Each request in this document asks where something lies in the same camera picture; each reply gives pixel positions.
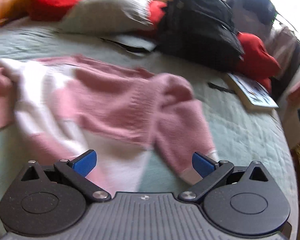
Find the black backpack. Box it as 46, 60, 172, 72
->
156, 0, 245, 73

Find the hanging dark coat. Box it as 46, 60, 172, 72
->
270, 40, 300, 100

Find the hanging beige shirt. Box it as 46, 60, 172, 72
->
265, 25, 300, 63

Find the grey green pillow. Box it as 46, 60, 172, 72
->
57, 0, 160, 34

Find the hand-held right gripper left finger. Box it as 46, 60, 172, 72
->
19, 149, 110, 203

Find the grey flat bag black strap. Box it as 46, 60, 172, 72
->
100, 34, 157, 54

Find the thick paperback book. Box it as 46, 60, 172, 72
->
225, 72, 280, 110

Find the pink and white sweater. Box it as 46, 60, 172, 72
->
0, 55, 219, 193

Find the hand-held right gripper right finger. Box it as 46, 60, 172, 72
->
178, 152, 273, 204

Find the black garment on rack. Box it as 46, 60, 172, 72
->
236, 0, 278, 25

